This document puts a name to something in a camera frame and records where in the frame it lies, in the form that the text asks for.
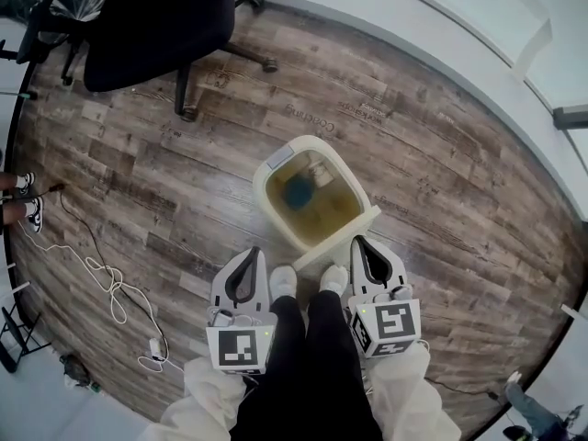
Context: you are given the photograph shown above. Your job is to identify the black window frame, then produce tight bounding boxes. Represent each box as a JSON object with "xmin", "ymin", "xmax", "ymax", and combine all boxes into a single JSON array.
[{"xmin": 552, "ymin": 106, "xmax": 588, "ymax": 178}]

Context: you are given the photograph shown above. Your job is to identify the dark bundle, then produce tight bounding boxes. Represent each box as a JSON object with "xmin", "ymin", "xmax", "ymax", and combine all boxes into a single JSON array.
[{"xmin": 59, "ymin": 354, "xmax": 100, "ymax": 390}]

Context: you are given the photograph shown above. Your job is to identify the black metal stand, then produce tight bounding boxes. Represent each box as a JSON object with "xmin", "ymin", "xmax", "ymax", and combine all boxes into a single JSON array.
[{"xmin": 0, "ymin": 305, "xmax": 52, "ymax": 374}]

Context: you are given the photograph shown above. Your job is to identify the person's right forearm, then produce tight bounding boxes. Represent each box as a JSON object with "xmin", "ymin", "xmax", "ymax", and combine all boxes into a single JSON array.
[{"xmin": 365, "ymin": 337, "xmax": 463, "ymax": 441}]

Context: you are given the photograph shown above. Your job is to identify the blue item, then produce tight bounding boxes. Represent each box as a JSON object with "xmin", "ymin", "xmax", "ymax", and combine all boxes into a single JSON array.
[{"xmin": 282, "ymin": 176, "xmax": 316, "ymax": 210}]

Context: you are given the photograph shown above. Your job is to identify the black cable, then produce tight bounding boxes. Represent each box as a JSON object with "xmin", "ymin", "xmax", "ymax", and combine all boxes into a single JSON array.
[
  {"xmin": 424, "ymin": 376, "xmax": 503, "ymax": 401},
  {"xmin": 45, "ymin": 181, "xmax": 171, "ymax": 362}
]

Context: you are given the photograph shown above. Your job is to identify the person's right white shoe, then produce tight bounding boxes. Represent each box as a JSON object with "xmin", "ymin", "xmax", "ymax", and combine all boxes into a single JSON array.
[{"xmin": 318, "ymin": 264, "xmax": 349, "ymax": 294}]

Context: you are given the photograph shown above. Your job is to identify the person's leg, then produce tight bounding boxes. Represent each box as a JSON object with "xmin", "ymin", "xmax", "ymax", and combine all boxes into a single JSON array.
[
  {"xmin": 229, "ymin": 294, "xmax": 313, "ymax": 441},
  {"xmin": 305, "ymin": 289, "xmax": 382, "ymax": 441}
]

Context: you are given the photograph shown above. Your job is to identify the white cable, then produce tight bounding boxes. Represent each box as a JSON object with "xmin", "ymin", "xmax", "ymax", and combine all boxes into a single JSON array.
[{"xmin": 17, "ymin": 220, "xmax": 185, "ymax": 374}]

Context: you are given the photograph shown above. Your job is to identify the person's right leg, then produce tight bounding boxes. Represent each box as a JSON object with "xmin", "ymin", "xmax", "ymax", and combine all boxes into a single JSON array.
[{"xmin": 305, "ymin": 289, "xmax": 382, "ymax": 441}]

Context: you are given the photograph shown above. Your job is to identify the person's left white shoe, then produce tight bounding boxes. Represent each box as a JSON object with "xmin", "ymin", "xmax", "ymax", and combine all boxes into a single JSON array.
[{"xmin": 269, "ymin": 266, "xmax": 299, "ymax": 301}]

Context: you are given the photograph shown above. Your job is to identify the black and white sneakers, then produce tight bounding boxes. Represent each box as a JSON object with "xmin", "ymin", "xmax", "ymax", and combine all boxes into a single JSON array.
[{"xmin": 0, "ymin": 171, "xmax": 46, "ymax": 234}]

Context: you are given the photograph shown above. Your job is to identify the white desk with black edge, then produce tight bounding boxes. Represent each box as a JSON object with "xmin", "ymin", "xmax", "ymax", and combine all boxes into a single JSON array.
[{"xmin": 0, "ymin": 16, "xmax": 38, "ymax": 334}]

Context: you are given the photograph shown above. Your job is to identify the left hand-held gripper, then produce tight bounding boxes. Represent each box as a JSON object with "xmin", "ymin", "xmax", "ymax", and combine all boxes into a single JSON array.
[{"xmin": 205, "ymin": 245, "xmax": 277, "ymax": 377}]

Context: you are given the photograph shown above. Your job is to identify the person's white shoe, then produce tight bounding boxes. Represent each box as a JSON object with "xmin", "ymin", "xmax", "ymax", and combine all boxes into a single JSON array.
[
  {"xmin": 318, "ymin": 264, "xmax": 349, "ymax": 294},
  {"xmin": 269, "ymin": 266, "xmax": 299, "ymax": 301}
]

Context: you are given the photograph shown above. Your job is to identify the person's left leg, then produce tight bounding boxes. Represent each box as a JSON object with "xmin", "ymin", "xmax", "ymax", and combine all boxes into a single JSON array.
[{"xmin": 229, "ymin": 294, "xmax": 313, "ymax": 441}]

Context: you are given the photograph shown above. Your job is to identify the pale angled strip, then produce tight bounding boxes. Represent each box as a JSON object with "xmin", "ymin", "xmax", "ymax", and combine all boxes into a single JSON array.
[{"xmin": 513, "ymin": 16, "xmax": 554, "ymax": 81}]

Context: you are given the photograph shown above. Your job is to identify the cream plastic trash bin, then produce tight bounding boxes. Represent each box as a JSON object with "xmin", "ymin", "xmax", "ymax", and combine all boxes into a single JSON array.
[{"xmin": 252, "ymin": 134, "xmax": 373, "ymax": 253}]

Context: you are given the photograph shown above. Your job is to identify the person's left forearm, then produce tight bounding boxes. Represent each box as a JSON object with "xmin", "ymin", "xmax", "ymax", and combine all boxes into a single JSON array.
[{"xmin": 158, "ymin": 355, "xmax": 258, "ymax": 441}]

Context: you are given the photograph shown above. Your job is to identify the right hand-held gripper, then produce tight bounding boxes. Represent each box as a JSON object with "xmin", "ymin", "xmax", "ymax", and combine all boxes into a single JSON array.
[{"xmin": 346, "ymin": 236, "xmax": 424, "ymax": 361}]

